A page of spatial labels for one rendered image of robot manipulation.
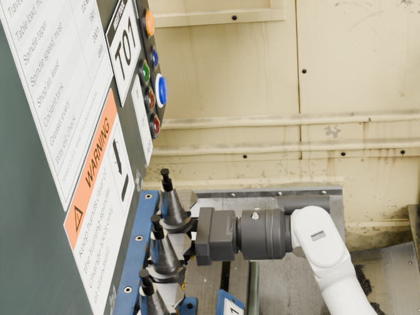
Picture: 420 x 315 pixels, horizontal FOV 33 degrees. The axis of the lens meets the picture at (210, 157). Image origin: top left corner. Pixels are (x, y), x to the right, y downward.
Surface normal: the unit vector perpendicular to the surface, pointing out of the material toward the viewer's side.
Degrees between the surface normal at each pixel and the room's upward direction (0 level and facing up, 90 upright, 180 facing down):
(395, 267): 17
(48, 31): 90
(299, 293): 24
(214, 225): 0
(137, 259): 0
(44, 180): 90
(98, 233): 90
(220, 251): 90
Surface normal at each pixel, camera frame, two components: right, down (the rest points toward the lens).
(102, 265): 0.99, -0.04
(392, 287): -0.40, -0.73
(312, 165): -0.07, 0.63
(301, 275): -0.13, -0.44
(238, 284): -0.11, -0.77
